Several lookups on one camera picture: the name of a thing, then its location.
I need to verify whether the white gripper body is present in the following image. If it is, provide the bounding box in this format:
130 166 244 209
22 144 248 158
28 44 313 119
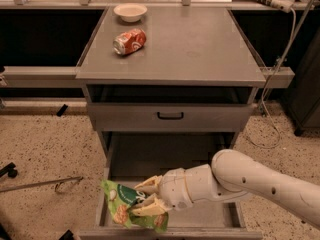
159 168 193 211

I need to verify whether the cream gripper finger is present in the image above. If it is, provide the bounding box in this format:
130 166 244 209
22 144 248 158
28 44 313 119
134 176 162 195
131 197 169 216

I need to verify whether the green rice chip bag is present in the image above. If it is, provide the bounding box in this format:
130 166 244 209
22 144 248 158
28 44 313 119
101 180 169 233

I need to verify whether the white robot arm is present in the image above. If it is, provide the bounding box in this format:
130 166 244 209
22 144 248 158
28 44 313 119
132 149 320 228

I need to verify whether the closed grey top drawer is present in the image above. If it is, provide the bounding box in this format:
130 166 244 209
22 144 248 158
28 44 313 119
87 103 253 132

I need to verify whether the grey drawer cabinet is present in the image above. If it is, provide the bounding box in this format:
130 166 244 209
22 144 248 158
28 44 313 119
77 6 265 147

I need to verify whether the metal rod with hook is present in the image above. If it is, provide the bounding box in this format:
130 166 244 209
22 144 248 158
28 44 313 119
0 176 84 193

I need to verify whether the small black floor block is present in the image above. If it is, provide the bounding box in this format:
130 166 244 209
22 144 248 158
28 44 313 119
56 104 68 117

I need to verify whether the orange soda can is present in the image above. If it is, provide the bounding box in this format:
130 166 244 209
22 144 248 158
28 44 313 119
113 28 146 55

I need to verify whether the black caster foot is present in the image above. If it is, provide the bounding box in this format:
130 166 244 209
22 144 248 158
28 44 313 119
0 162 18 178

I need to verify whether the white ceramic bowl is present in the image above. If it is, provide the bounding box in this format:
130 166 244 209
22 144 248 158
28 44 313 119
113 3 147 23

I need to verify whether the black drawer handle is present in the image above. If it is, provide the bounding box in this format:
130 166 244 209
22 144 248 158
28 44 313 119
157 112 184 120

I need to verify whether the white cable on floor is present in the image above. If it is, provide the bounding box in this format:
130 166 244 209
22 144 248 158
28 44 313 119
244 7 298 150

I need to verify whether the grey metal rail frame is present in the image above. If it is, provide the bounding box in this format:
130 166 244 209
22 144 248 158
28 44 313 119
0 66 81 88

